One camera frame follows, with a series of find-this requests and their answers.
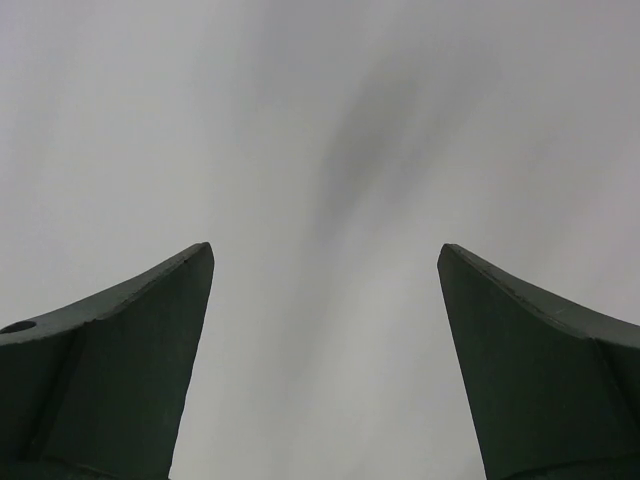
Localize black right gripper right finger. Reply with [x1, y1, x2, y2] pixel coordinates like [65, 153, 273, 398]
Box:
[437, 244, 639, 479]

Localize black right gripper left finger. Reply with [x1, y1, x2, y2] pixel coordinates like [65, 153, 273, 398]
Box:
[1, 242, 214, 479]

